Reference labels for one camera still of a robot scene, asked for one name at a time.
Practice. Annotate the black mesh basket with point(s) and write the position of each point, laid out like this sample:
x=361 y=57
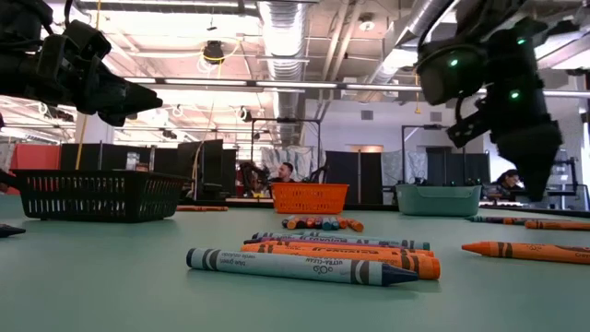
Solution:
x=92 y=174

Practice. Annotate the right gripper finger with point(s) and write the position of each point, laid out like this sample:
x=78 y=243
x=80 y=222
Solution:
x=555 y=143
x=527 y=161

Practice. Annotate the white pillar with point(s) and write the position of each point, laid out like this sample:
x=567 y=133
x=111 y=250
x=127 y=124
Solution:
x=94 y=133

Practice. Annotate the black curtain panel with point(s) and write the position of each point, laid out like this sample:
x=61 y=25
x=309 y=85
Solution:
x=350 y=175

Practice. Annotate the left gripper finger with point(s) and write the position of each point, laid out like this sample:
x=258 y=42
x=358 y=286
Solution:
x=131 y=94
x=115 y=114

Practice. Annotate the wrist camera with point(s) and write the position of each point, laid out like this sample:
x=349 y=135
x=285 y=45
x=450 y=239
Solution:
x=468 y=129
x=87 y=41

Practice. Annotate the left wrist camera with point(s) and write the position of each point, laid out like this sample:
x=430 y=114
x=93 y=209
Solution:
x=87 y=41

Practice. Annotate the red partition panel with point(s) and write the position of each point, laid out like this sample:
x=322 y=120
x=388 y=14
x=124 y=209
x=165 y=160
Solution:
x=34 y=157

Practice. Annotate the crumpled white sheet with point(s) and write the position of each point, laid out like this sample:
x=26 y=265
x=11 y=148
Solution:
x=299 y=159

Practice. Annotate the corrugated silver duct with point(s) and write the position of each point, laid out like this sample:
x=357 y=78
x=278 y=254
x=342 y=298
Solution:
x=286 y=46

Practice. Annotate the orange mesh basket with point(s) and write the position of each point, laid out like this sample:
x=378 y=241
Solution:
x=309 y=186

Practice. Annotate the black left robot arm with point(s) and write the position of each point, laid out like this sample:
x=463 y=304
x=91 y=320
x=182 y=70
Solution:
x=23 y=69

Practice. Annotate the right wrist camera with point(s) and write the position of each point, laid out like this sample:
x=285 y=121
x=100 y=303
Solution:
x=468 y=129

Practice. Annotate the black frame stand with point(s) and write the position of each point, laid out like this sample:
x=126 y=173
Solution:
x=286 y=120
x=433 y=126

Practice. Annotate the white ceiling dome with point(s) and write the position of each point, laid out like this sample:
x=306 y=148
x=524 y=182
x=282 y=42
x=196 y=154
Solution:
x=367 y=23

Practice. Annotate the teal table mat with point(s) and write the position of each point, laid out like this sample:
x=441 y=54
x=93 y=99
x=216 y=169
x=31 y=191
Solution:
x=138 y=299

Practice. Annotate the person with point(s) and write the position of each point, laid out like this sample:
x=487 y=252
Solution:
x=507 y=182
x=285 y=173

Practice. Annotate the teal plastic bin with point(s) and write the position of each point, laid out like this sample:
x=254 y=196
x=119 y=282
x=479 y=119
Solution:
x=438 y=203

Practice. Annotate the long ceiling light strip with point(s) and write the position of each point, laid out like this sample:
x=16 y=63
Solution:
x=299 y=85

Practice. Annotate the neighbouring work table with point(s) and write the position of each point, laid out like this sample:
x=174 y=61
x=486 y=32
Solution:
x=567 y=203

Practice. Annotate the black partition panels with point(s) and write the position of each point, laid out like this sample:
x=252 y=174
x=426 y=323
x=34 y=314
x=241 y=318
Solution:
x=212 y=161

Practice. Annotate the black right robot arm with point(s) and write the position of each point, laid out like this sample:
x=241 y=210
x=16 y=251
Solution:
x=442 y=78

